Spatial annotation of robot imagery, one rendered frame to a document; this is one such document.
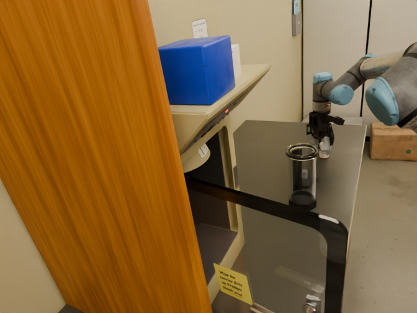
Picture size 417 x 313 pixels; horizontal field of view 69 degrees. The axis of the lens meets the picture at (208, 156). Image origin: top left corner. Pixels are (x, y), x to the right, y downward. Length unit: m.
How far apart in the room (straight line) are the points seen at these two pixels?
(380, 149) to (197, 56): 3.09
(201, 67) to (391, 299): 1.92
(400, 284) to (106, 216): 1.95
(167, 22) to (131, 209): 0.33
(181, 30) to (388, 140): 2.97
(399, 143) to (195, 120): 3.07
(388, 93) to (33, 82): 0.76
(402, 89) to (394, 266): 1.65
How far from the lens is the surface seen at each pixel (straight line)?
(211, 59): 0.49
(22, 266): 0.97
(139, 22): 0.38
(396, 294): 2.23
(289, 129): 1.81
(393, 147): 3.46
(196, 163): 0.71
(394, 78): 0.89
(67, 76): 0.49
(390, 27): 3.51
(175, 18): 0.61
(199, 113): 0.46
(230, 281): 0.63
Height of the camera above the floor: 1.66
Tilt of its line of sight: 27 degrees down
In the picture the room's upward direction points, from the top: 9 degrees counter-clockwise
